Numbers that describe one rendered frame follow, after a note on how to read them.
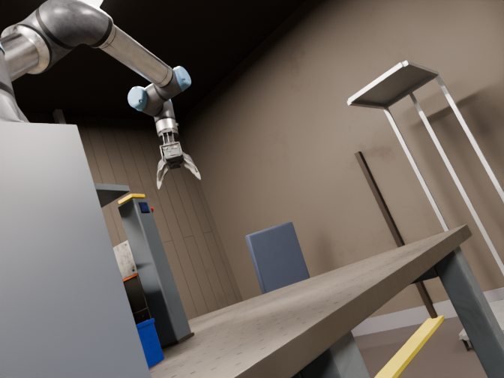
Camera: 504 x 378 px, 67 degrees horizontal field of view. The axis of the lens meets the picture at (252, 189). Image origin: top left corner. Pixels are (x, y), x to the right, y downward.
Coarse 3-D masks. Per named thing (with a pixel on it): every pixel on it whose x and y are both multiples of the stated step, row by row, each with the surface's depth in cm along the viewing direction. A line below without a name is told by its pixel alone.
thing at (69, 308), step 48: (0, 144) 49; (48, 144) 53; (0, 192) 46; (48, 192) 50; (96, 192) 55; (0, 240) 44; (48, 240) 48; (96, 240) 52; (0, 288) 42; (48, 288) 46; (96, 288) 49; (0, 336) 41; (48, 336) 44; (96, 336) 47
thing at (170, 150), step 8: (168, 128) 135; (160, 136) 138; (168, 136) 134; (176, 136) 141; (168, 144) 133; (176, 144) 134; (168, 152) 133; (176, 152) 132; (168, 160) 133; (176, 160) 137
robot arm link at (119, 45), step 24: (48, 0) 93; (72, 0) 93; (48, 24) 91; (72, 24) 92; (96, 24) 96; (120, 48) 104; (144, 48) 112; (144, 72) 115; (168, 72) 121; (168, 96) 129
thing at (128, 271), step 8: (120, 248) 129; (128, 248) 128; (120, 256) 129; (128, 256) 128; (120, 264) 129; (128, 264) 128; (120, 272) 129; (128, 272) 127; (136, 272) 126; (128, 280) 128; (136, 280) 126; (128, 288) 128; (136, 288) 126; (128, 296) 128; (136, 296) 126; (144, 296) 125; (136, 304) 126; (144, 304) 125; (136, 312) 125; (144, 312) 124; (136, 320) 125; (144, 320) 124
